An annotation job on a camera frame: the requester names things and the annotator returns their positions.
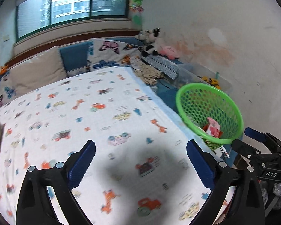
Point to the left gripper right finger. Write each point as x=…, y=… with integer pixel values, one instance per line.
x=246, y=205

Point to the right butterfly pillow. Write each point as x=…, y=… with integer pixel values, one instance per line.
x=109, y=53

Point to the pink wrapper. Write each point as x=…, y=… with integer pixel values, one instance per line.
x=212, y=128

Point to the green plastic basket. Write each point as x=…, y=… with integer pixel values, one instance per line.
x=197, y=103

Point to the wall socket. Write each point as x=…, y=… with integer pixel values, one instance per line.
x=5, y=38

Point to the butterfly pillow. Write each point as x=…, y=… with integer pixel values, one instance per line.
x=109, y=53
x=7, y=89

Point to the cow plush toy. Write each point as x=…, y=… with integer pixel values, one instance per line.
x=149, y=40

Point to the pinwheel wall decoration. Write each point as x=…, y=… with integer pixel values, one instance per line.
x=135, y=12

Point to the beige patterned cloth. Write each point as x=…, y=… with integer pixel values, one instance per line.
x=147, y=73

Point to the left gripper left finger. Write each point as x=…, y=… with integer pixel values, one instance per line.
x=34, y=204

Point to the clear storage bin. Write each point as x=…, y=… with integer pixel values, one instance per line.
x=196, y=73

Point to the beige cushion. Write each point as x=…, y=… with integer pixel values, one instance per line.
x=38, y=71

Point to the window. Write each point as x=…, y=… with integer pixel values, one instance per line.
x=33, y=16

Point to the blue sofa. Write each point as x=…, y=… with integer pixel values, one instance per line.
x=74, y=58

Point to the left butterfly pillow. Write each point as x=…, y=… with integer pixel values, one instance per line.
x=7, y=89

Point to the printed white tablecloth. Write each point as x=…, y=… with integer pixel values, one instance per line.
x=140, y=174

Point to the pink plush toy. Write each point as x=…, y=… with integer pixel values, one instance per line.
x=168, y=51

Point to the grey patterned blanket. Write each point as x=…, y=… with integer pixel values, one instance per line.
x=162, y=64

